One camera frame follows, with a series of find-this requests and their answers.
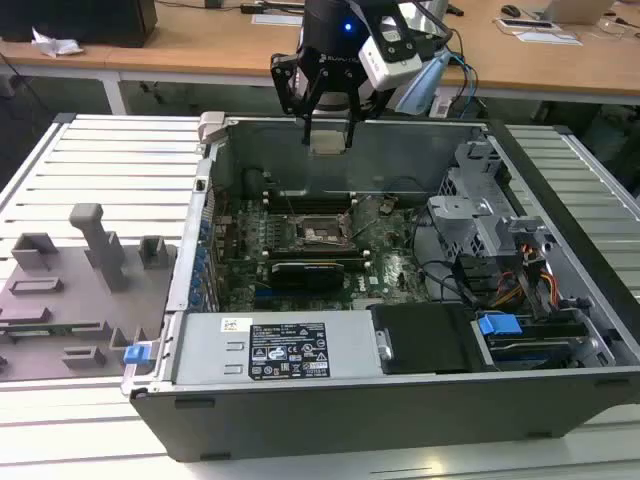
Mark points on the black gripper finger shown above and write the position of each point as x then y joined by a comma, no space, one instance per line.
365,102
290,85

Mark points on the silver CPU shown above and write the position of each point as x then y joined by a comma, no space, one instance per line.
327,142

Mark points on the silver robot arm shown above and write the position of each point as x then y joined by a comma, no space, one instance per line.
435,12

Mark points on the black RAM slot bank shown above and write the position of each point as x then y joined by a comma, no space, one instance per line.
350,261
320,202

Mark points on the CPU socket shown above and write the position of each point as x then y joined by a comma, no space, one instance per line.
320,232

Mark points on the blue slot retention clip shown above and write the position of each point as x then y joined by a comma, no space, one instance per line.
205,230
194,302
197,285
201,262

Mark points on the blue expansion slot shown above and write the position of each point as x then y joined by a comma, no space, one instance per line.
265,298

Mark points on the white paper sheet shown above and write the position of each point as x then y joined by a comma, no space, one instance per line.
275,20
550,38

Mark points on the white tag box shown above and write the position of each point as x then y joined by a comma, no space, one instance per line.
442,106

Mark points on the black power adapter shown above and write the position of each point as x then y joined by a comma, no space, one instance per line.
252,8

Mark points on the wooden desk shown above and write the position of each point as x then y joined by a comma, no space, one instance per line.
200,45

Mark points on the black cylinder board component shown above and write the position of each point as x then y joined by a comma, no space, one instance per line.
252,182

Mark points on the dark round board component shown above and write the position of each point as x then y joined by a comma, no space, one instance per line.
388,206

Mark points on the metal drive cage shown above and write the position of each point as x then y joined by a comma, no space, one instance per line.
460,220

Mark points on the green motherboard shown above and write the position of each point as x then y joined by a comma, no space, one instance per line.
390,260

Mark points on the dark computer mouse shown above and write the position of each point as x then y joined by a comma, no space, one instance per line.
511,9

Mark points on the white device with dark screen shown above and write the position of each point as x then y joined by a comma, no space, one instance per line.
530,24

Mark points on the black graphics card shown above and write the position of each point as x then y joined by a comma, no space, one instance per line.
307,277

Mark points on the black box on desk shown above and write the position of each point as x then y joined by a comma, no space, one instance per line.
75,20

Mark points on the silver laptop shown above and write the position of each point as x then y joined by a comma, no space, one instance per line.
575,10

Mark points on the crumpled white paper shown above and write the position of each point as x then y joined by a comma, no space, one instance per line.
55,46

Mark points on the silver metal latch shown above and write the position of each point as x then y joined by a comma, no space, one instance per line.
384,345

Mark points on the black plastic shroud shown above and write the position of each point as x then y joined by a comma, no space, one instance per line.
425,340

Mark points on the hard disk in blue carrier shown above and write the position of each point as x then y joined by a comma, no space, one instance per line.
500,327

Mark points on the grey power supply unit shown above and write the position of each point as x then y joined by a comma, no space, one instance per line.
210,345

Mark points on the grey parts rack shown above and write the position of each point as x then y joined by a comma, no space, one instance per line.
75,300

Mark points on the blue case clip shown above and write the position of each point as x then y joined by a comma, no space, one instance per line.
135,354

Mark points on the open black PC case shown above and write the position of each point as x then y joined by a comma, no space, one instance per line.
350,420

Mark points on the green RAM stick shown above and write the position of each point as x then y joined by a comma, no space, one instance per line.
55,328

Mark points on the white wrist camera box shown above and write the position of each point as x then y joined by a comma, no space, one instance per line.
390,65

